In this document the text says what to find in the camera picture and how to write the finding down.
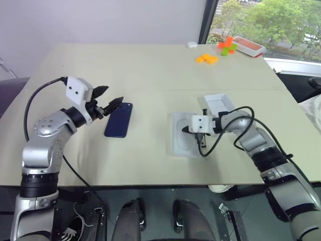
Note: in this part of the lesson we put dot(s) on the black robot stand frame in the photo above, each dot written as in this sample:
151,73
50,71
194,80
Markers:
95,213

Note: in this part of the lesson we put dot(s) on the black metal floor bracket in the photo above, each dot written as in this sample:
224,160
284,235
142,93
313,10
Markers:
233,221

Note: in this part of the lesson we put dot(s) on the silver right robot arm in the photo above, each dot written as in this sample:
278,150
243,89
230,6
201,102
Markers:
276,160

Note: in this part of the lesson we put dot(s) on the white earbuds case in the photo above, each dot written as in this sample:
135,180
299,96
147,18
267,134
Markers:
191,44

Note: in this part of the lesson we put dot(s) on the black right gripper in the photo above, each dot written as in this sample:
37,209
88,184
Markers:
201,140

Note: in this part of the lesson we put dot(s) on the dark blue smartphone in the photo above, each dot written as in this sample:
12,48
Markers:
119,123

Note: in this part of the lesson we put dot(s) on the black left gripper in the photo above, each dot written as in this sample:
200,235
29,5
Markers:
95,110

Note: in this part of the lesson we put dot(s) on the grey metal rail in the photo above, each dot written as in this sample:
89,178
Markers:
7,67

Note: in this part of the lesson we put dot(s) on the black window frame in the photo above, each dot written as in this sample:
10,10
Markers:
205,20

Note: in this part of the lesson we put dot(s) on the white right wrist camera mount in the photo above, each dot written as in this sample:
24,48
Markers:
200,124

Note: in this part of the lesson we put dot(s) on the black shoe with white stripes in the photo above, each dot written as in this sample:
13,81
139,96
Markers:
72,229

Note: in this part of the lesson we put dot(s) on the white phone box lid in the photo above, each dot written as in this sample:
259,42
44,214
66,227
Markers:
220,104

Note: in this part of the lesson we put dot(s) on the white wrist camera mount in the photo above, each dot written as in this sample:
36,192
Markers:
200,124
76,91

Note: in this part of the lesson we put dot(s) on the green toy brick piece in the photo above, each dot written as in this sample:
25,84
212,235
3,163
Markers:
225,51

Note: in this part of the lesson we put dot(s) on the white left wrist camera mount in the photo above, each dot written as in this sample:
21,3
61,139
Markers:
76,91

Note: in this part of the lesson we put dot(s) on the yellow-orange toy brick cluster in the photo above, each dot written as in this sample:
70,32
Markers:
206,59

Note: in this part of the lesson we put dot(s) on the red and white flat box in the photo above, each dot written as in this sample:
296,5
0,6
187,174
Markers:
249,46

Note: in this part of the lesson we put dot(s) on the white cloth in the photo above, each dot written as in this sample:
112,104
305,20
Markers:
313,113

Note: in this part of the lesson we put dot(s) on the black chair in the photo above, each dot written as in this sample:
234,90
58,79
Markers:
298,85

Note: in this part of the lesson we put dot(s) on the white phone box base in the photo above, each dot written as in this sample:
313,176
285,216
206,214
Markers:
181,145

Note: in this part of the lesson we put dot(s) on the orange toy brick piece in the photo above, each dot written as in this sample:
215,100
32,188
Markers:
225,42

